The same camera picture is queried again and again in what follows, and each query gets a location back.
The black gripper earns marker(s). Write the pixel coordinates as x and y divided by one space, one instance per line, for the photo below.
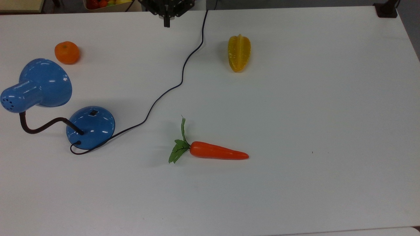
166 7

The blue gooseneck desk lamp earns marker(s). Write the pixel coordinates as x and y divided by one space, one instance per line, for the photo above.
93 127

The bowl of toy fruit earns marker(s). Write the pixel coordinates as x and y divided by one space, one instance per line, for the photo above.
98 4

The yellow toy starfruit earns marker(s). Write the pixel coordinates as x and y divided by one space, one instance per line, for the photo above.
239 52

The orange toy mandarin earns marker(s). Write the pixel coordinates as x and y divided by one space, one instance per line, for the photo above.
67 52

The orange toy carrot with leaves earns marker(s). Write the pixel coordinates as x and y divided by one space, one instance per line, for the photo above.
216 151

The light wooden board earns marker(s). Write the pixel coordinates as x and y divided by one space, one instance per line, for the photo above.
19 5

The black corner clamp stand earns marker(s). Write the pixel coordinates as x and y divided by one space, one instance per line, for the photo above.
386 9

